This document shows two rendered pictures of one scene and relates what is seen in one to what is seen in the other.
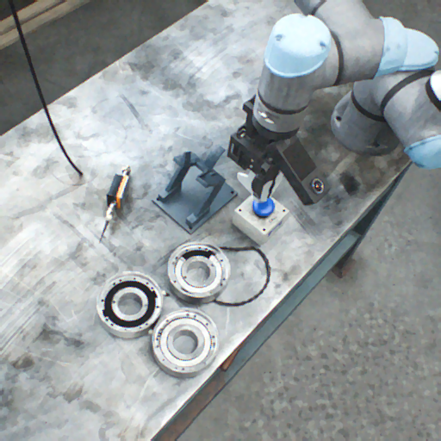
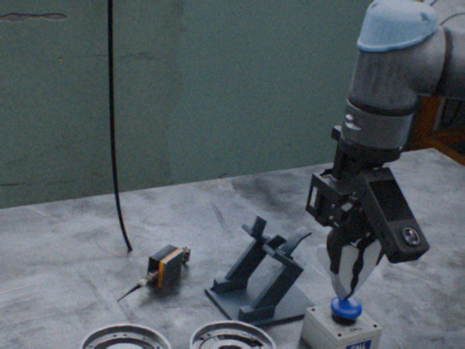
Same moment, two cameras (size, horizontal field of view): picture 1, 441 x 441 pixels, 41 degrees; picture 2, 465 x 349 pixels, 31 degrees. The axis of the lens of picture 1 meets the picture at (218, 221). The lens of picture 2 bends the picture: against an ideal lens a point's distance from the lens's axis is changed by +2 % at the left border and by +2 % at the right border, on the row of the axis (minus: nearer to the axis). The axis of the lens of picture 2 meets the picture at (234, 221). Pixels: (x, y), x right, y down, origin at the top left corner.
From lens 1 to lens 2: 0.50 m
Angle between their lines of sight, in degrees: 34
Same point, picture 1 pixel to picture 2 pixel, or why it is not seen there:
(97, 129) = (169, 221)
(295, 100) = (387, 90)
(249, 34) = not seen: hidden behind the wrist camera
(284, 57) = (376, 22)
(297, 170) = (385, 208)
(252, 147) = (335, 186)
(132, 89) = (227, 201)
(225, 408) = not seen: outside the picture
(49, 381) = not seen: outside the picture
